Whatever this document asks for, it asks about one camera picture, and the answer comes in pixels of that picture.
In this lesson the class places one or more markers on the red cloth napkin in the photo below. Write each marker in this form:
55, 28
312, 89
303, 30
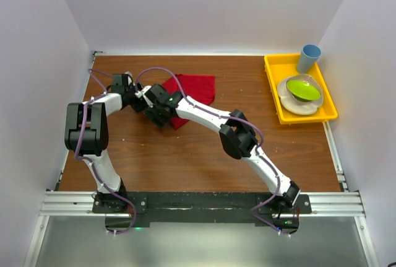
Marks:
200, 87

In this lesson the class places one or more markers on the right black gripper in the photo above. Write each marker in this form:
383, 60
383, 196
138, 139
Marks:
152, 113

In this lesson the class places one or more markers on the aluminium frame rail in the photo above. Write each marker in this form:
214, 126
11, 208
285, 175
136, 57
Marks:
80, 203

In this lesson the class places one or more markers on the yellow plastic tray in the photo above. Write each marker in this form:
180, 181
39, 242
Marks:
280, 66

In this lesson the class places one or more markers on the green bowl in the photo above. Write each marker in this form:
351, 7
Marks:
303, 90

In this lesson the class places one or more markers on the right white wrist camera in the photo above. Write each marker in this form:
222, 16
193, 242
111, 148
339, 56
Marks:
142, 96

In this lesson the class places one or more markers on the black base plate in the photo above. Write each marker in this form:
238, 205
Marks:
199, 207

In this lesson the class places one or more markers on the white plate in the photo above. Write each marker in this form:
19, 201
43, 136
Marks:
294, 105

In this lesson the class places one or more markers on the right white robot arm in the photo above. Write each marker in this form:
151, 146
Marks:
240, 139

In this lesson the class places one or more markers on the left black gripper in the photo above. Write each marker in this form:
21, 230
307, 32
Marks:
139, 106

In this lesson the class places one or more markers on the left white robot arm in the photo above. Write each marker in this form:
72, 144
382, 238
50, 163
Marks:
87, 135

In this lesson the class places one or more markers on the blue plastic cup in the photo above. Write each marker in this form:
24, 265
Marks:
309, 55

